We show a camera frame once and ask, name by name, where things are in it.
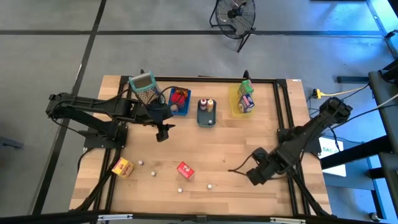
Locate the yellow plastic bin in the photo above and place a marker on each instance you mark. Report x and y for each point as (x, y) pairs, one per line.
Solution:
(233, 104)

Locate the orange snack packet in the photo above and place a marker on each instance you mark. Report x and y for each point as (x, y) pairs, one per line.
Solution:
(184, 91)

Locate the red Froot Loops cereal box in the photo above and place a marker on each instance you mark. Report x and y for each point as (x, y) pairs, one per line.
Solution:
(185, 170)

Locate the grey floor object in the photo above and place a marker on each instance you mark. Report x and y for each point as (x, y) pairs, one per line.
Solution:
(9, 143)

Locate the glass spice jar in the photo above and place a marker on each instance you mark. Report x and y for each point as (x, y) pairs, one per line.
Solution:
(175, 108)

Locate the caster wheel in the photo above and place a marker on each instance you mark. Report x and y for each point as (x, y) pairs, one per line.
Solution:
(374, 216)

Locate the green Apple Jacks cereal box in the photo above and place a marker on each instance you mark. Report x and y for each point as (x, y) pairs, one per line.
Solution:
(245, 88)

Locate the black floor bar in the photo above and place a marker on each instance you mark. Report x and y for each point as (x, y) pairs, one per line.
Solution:
(353, 79)

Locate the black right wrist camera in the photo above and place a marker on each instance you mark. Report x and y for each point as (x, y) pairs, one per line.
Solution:
(259, 154)

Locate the white paper sign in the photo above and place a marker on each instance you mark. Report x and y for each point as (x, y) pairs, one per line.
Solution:
(335, 169)

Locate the yellow cereal box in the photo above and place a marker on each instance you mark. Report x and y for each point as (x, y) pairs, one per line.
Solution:
(123, 167)

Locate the blue Frosted Flakes cereal box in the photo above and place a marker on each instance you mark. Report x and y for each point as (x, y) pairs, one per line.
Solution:
(246, 103)

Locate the black floor fan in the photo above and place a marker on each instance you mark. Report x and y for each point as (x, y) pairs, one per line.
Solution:
(235, 13)

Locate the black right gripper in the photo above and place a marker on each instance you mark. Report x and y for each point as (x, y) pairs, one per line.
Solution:
(262, 172)

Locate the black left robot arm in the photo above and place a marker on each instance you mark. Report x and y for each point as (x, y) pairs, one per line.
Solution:
(93, 105)

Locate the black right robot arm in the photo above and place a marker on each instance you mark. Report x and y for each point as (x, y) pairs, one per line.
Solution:
(311, 133)

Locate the blue plastic bin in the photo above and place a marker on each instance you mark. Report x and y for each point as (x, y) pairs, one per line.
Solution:
(186, 109)

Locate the red plastic container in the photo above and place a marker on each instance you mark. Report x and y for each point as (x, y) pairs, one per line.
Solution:
(178, 98)

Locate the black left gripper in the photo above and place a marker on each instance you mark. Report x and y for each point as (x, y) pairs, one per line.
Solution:
(158, 113)

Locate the red squeeze bottle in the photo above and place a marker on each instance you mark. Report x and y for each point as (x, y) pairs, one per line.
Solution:
(203, 104)

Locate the silver metal bracket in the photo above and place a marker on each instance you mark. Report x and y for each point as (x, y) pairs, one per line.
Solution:
(287, 220)
(115, 216)

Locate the dark grey workbench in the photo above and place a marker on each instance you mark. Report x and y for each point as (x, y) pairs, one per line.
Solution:
(384, 118)

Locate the grey plastic bin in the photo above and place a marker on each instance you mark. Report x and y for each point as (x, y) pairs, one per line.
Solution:
(203, 119)

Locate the yellow squeeze bottle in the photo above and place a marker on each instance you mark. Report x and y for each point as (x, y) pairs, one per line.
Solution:
(210, 105)

